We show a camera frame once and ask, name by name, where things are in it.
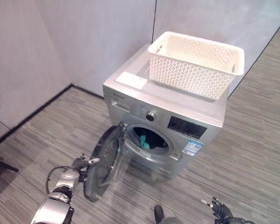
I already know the dark round washer door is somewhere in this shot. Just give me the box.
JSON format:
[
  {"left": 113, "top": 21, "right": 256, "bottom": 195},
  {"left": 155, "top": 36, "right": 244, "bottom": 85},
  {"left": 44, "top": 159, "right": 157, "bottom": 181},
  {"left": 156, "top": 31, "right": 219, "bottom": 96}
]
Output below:
[{"left": 83, "top": 126, "right": 129, "bottom": 203}]

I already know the blue white energy label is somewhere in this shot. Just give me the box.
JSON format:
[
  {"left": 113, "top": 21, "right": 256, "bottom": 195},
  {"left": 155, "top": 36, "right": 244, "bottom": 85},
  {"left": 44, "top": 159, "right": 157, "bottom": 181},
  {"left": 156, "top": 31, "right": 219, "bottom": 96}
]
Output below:
[{"left": 182, "top": 139, "right": 205, "bottom": 155}]

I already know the dark laundry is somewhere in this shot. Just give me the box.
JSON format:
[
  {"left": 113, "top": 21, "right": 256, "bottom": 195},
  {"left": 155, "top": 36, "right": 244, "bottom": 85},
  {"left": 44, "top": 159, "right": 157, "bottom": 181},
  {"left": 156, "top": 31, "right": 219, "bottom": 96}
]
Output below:
[{"left": 132, "top": 126, "right": 168, "bottom": 150}]

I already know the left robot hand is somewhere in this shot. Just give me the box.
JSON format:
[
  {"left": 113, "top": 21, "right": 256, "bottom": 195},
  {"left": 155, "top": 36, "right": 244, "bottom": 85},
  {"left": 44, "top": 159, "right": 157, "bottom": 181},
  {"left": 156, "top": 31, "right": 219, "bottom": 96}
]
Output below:
[{"left": 72, "top": 153, "right": 100, "bottom": 173}]

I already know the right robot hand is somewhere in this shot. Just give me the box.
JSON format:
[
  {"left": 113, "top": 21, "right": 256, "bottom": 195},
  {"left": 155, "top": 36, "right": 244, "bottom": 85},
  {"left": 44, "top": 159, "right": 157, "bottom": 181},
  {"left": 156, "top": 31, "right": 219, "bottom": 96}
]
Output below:
[{"left": 200, "top": 196, "right": 234, "bottom": 220}]

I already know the dark robot foot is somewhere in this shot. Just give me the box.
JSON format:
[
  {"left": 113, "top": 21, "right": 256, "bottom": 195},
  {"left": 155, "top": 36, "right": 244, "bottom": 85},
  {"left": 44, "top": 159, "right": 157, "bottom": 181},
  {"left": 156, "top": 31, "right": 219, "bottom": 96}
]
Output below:
[{"left": 154, "top": 204, "right": 165, "bottom": 224}]

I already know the black washer display panel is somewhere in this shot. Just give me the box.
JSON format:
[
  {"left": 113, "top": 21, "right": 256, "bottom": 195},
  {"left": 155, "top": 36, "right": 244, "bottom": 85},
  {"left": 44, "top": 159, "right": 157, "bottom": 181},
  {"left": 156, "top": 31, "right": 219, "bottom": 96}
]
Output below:
[{"left": 167, "top": 115, "right": 209, "bottom": 140}]

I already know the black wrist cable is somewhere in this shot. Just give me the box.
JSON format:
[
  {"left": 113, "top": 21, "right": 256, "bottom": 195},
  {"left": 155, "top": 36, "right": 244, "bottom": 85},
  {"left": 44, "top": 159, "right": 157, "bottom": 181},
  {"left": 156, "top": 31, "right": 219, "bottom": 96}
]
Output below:
[{"left": 45, "top": 165, "right": 73, "bottom": 195}]

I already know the silver front-load washing machine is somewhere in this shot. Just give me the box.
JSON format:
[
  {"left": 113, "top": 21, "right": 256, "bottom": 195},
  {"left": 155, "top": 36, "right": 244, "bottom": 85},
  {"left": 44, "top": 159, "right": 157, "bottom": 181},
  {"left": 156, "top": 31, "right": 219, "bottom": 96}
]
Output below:
[{"left": 102, "top": 43, "right": 230, "bottom": 181}]

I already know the silver washer control knob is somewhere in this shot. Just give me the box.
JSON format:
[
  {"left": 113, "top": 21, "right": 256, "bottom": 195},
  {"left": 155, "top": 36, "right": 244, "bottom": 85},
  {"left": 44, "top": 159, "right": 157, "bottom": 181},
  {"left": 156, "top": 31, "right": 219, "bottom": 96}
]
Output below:
[{"left": 145, "top": 111, "right": 157, "bottom": 122}]

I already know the white paper sheet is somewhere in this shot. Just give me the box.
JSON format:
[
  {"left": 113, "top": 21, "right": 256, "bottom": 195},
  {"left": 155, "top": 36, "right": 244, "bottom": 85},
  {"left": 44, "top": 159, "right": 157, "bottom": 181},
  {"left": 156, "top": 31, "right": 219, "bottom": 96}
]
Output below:
[{"left": 115, "top": 71, "right": 148, "bottom": 90}]

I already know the silver detergent drawer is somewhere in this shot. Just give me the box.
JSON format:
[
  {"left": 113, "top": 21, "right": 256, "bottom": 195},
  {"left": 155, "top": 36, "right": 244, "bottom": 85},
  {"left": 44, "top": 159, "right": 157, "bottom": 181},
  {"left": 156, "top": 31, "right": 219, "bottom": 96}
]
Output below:
[{"left": 110, "top": 98, "right": 134, "bottom": 114}]

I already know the teal cloth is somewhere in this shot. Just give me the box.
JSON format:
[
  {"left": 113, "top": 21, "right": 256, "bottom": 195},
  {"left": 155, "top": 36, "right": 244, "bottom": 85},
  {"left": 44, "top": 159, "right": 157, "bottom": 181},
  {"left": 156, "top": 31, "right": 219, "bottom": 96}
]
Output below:
[{"left": 138, "top": 133, "right": 151, "bottom": 150}]

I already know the white plastic laundry basket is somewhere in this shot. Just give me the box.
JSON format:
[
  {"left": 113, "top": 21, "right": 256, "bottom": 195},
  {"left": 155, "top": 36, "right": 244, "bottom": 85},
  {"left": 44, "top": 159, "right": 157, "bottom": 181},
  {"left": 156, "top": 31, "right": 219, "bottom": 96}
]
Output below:
[{"left": 147, "top": 31, "right": 245, "bottom": 104}]

